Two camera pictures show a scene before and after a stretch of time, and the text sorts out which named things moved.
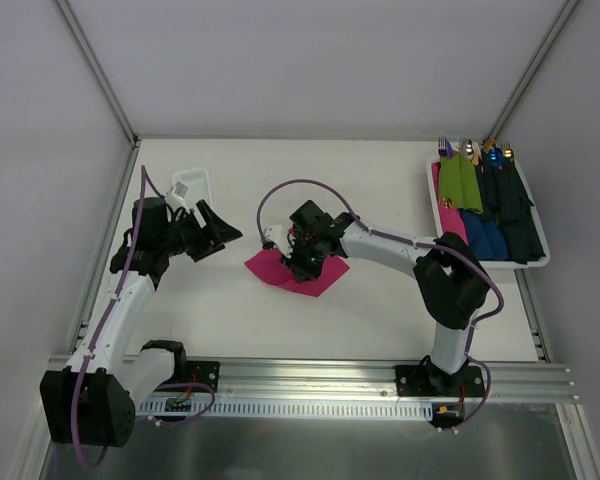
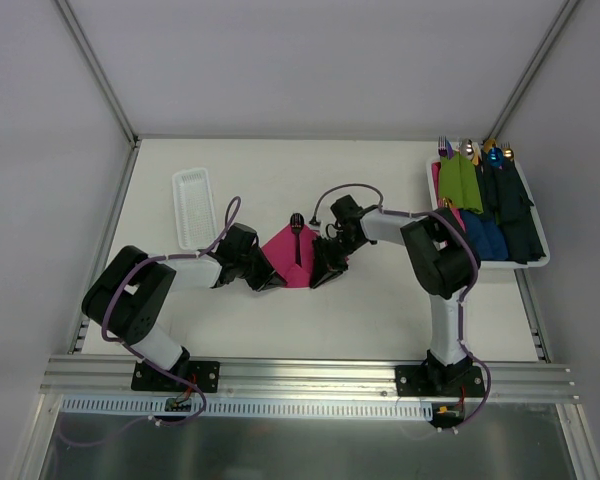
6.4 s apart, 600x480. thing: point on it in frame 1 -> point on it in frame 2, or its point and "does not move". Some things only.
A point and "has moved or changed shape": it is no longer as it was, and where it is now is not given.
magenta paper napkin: (272, 266) has moved or changed shape
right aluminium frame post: (532, 70) does not move
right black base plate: (428, 381) does not move
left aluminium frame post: (99, 71) does not move
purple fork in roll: (445, 148) does not move
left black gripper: (203, 239) -> (256, 270)
